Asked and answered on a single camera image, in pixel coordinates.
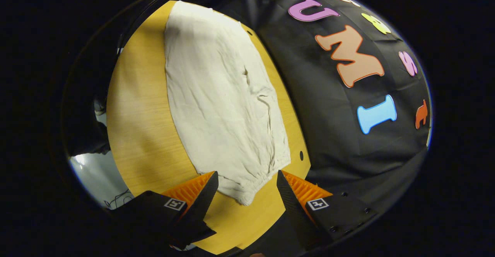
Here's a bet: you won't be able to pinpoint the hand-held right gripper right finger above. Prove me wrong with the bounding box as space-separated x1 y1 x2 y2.
276 170 379 250

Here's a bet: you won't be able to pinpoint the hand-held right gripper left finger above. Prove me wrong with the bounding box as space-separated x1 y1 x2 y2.
110 171 219 250

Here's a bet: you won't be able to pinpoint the black backdrop cloth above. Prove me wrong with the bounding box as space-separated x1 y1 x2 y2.
116 0 433 226

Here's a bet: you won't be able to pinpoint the white shoe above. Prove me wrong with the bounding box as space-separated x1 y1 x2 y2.
94 99 108 127

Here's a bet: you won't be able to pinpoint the white jeans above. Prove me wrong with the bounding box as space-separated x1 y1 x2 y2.
164 0 292 206

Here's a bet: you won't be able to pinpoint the grey cable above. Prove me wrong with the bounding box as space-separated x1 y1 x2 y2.
104 188 135 210

